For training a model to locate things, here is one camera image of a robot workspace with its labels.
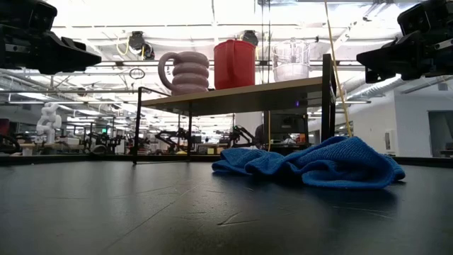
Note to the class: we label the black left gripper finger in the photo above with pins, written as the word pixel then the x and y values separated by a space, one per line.
pixel 67 56
pixel 78 44

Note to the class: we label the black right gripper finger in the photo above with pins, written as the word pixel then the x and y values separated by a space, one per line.
pixel 371 76
pixel 393 60

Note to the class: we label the clear glass mug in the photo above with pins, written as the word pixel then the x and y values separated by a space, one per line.
pixel 291 60

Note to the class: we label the pink ribbed mug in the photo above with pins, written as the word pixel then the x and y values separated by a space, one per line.
pixel 191 72

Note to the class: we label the red plastic mug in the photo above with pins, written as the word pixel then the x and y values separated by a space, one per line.
pixel 235 63

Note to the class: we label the black background robot arm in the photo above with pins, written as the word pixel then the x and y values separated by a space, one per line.
pixel 173 138
pixel 242 136
pixel 102 140

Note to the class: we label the wooden shelf with black legs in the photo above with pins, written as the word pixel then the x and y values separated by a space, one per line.
pixel 247 97

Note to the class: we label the white robot figure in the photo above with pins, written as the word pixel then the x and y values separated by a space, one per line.
pixel 47 120

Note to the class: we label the blue microfibre cloth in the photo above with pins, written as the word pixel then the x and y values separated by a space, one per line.
pixel 336 166

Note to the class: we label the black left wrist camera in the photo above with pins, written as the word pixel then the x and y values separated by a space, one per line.
pixel 32 16

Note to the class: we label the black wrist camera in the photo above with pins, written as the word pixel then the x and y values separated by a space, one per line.
pixel 32 16
pixel 414 17

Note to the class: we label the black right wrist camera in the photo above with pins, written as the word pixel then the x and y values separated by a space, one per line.
pixel 414 17

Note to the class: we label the white wall dispenser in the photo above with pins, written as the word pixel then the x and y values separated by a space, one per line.
pixel 389 141

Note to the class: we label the black table frame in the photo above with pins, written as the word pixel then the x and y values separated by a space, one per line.
pixel 424 161

